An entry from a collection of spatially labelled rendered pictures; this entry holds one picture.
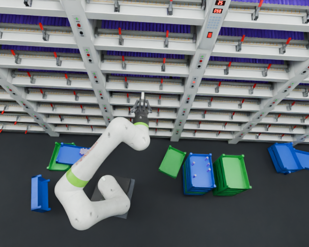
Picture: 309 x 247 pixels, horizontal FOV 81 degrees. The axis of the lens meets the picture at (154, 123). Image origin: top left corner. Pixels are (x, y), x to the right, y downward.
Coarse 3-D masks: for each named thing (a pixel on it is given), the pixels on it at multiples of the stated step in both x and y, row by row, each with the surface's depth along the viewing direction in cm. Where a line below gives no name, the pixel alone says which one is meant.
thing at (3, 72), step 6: (0, 72) 127; (6, 72) 132; (6, 78) 132; (0, 84) 138; (6, 84) 137; (12, 84) 138; (6, 90) 143; (18, 90) 144; (12, 96) 150; (18, 96) 149; (18, 102) 157; (30, 102) 160; (24, 108) 164; (30, 108) 164; (30, 114) 173; (36, 114) 172; (42, 114) 178; (36, 120) 182; (42, 120) 181; (42, 126) 193; (48, 126) 192; (48, 132) 204; (54, 132) 204
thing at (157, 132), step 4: (152, 128) 206; (156, 128) 198; (160, 128) 204; (164, 128) 204; (168, 128) 204; (152, 132) 205; (156, 132) 203; (160, 132) 205; (164, 132) 205; (168, 132) 206; (168, 136) 209
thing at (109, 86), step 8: (104, 80) 135; (112, 80) 140; (120, 80) 140; (128, 80) 141; (136, 80) 141; (184, 80) 140; (112, 88) 139; (120, 88) 139; (128, 88) 139; (136, 88) 140; (144, 88) 140; (152, 88) 140; (168, 88) 141; (176, 88) 141; (184, 88) 138
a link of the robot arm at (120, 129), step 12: (120, 120) 84; (108, 132) 84; (120, 132) 83; (132, 132) 87; (96, 144) 87; (108, 144) 85; (84, 156) 88; (96, 156) 86; (72, 168) 89; (84, 168) 87; (96, 168) 90; (84, 180) 89
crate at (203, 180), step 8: (192, 160) 172; (200, 160) 172; (208, 160) 172; (192, 168) 168; (200, 168) 168; (208, 168) 168; (192, 176) 164; (200, 176) 164; (208, 176) 164; (192, 184) 153; (200, 184) 161; (208, 184) 161
